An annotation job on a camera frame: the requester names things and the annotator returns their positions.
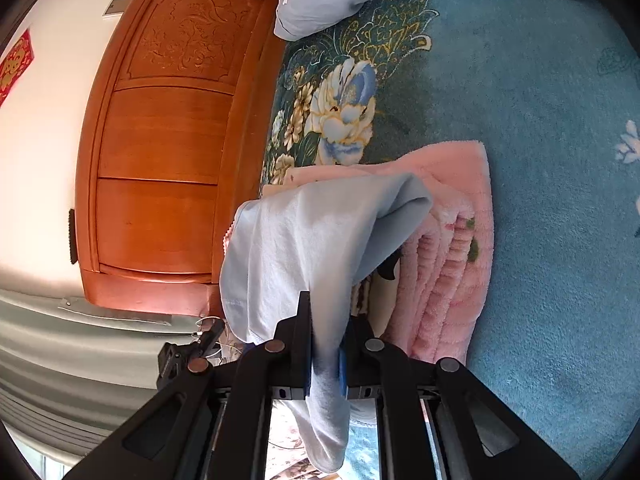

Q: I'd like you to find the light blue shirt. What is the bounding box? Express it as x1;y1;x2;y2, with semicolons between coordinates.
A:
220;172;433;473

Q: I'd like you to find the white cable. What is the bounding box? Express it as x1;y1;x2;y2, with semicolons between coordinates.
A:
194;316;253;363

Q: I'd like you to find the teal floral plush blanket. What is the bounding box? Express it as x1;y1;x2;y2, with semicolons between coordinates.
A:
260;0;640;461

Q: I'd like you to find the red wall decoration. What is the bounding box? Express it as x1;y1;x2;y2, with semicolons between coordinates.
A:
0;30;33;108

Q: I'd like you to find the black wall fixture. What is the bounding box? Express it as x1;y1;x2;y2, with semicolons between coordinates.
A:
67;208;79;265

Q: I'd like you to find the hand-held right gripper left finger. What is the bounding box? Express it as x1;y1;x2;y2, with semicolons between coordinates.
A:
62;291;314;480

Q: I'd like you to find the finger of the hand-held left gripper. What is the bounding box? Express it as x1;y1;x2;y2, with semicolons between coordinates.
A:
197;320;226;358

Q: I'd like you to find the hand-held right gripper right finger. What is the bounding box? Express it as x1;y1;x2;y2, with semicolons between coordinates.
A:
338;315;581;480

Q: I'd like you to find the carved wooden headboard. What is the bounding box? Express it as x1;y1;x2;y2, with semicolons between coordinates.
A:
75;0;296;307

